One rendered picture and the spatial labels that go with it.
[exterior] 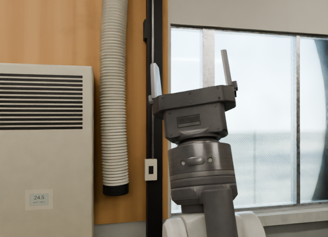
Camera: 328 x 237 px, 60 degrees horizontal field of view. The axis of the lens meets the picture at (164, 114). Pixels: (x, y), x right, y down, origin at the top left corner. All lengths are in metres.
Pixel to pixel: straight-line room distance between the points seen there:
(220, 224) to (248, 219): 0.07
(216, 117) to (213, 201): 0.11
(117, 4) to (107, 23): 0.13
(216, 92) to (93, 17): 1.58
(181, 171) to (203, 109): 0.09
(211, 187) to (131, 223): 1.63
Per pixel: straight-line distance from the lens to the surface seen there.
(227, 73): 0.41
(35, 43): 1.91
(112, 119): 1.64
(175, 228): 0.37
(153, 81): 0.43
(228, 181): 0.37
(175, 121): 0.39
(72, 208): 1.61
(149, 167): 1.77
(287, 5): 2.39
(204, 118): 0.38
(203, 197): 0.34
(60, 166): 1.57
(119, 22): 1.74
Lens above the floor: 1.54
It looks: level
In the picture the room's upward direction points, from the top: straight up
